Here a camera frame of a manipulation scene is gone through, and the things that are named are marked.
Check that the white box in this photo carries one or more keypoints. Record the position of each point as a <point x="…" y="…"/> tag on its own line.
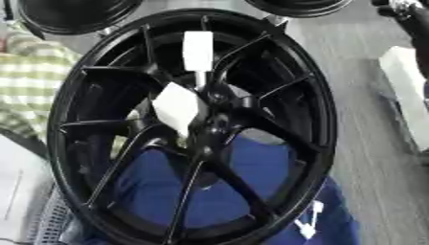
<point x="408" y="92"/>

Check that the person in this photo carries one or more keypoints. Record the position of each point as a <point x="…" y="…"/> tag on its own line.
<point x="246" y="204"/>

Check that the black round wheel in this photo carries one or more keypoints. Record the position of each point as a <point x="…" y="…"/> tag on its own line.
<point x="299" y="7"/>
<point x="72" y="16"/>

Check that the black spoked wheel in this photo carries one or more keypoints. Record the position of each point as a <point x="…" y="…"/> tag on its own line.
<point x="279" y="95"/>

